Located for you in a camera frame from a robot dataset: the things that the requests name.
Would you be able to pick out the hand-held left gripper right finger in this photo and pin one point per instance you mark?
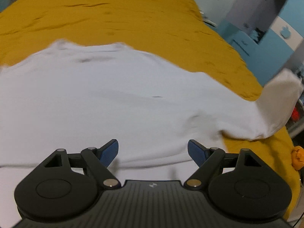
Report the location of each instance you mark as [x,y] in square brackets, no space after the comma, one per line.
[196,151]

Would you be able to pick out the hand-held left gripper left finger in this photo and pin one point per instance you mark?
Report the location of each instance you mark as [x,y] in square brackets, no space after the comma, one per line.
[109,151]

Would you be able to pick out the white t-shirt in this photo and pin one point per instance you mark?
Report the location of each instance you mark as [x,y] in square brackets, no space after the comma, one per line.
[99,95]

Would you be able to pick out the orange object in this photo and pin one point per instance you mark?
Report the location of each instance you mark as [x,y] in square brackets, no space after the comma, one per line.
[296,114]

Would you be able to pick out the small bedside objects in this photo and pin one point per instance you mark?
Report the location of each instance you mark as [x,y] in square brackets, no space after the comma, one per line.
[207,20]

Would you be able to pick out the light blue wardrobe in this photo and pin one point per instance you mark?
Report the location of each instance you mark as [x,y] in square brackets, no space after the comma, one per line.
[251,28]

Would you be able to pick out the mustard yellow bedspread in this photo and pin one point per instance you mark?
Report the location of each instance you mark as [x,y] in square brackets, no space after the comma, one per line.
[118,16]

